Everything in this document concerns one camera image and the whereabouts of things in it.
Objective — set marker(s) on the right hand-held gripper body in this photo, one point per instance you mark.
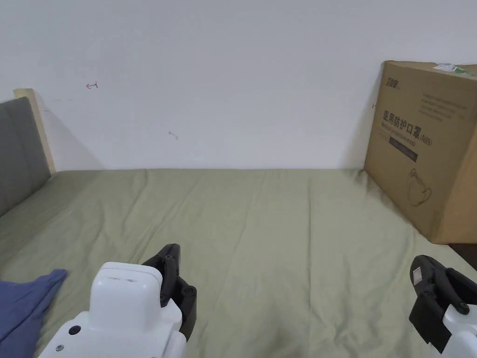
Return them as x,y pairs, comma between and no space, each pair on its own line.
462,332

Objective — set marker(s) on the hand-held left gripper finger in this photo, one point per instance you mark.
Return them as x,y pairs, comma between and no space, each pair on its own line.
172,261
186,292

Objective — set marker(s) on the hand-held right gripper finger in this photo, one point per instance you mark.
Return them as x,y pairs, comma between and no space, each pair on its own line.
460,289
426,278

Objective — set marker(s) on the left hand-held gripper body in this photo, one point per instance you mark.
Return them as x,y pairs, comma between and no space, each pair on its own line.
126,298

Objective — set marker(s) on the bed with pale green sheet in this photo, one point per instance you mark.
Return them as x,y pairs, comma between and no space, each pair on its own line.
261,223

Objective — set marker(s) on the brown cardboard carton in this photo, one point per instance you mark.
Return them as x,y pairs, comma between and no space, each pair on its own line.
439,179

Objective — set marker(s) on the blue garment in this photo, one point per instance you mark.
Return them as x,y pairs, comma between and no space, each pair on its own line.
20,309

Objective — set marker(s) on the grey padded headboard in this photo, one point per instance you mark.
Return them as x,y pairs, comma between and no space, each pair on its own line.
18,149

